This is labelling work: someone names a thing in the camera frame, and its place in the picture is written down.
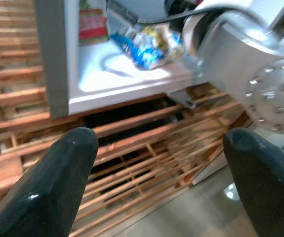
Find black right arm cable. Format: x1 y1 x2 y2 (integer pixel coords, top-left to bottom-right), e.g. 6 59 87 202
131 6 231 25

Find wooden wine rack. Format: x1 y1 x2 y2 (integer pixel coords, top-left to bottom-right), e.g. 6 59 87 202
0 0 251 237

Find red and green snack bag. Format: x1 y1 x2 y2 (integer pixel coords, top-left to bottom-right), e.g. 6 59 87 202
78 8 109 46

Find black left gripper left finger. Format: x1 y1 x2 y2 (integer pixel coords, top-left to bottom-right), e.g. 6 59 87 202
0 127 99 237

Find blue labelled plastic bottle pack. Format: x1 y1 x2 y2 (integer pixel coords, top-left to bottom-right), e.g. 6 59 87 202
110 24 186 70

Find grey fridge hinge bracket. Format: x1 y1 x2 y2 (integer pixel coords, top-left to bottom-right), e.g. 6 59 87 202
167 89 197 110

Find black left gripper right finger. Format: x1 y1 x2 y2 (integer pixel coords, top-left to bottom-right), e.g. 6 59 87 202
222 127 284 237

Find white fridge cabinet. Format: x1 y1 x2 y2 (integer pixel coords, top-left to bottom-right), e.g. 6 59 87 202
34 0 206 119

